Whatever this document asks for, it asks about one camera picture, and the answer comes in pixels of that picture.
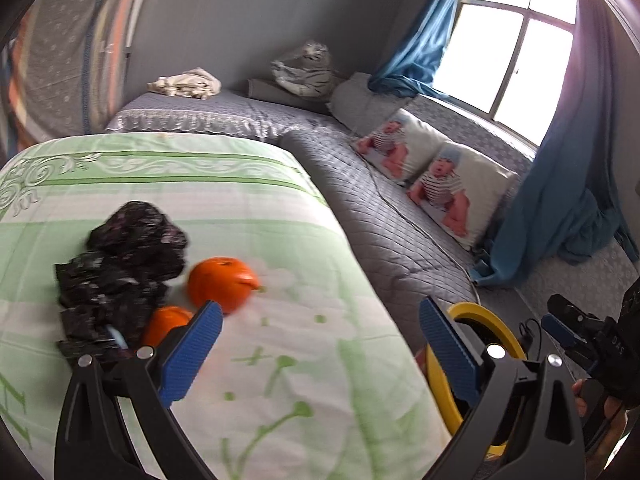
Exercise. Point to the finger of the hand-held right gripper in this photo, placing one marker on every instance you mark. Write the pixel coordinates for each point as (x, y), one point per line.
(562, 335)
(575, 312)

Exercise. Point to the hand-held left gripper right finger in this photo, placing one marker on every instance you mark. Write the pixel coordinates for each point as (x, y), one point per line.
(450, 355)

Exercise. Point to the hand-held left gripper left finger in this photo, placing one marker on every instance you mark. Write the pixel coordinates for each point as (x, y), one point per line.
(190, 352)

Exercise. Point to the yellow rimmed trash bin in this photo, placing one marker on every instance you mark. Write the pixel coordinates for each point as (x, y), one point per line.
(479, 311)

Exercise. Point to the orange tangerine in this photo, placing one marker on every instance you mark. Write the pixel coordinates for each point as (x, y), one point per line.
(165, 325)
(220, 281)

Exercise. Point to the person's right hand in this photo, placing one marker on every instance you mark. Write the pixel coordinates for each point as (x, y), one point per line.
(616, 420)

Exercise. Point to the blue window curtain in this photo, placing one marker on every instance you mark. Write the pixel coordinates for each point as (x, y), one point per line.
(555, 195)
(420, 45)

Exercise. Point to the black plastic bag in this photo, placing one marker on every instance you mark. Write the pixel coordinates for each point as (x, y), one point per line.
(130, 245)

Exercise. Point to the green patterned quilt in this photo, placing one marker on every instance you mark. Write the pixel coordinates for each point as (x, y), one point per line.
(280, 240)

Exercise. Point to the baby print pillow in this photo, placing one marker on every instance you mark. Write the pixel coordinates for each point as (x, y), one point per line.
(455, 190)
(395, 147)

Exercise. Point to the grey quilted bed cover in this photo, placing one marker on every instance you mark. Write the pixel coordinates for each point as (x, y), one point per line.
(360, 210)

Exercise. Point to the window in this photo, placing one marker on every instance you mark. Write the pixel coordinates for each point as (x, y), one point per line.
(505, 55)

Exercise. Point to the grey quilted pillow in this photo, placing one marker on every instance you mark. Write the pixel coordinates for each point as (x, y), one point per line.
(360, 102)

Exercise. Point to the cream crumpled cloth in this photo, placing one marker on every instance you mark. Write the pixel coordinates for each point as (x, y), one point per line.
(185, 84)

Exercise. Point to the grey folded cushion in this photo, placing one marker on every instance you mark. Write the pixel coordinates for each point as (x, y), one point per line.
(265, 92)

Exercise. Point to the bagged tiger plush toy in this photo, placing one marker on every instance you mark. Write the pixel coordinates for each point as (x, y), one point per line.
(305, 72)

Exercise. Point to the striped hanging sheet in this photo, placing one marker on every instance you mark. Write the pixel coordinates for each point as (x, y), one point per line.
(55, 60)

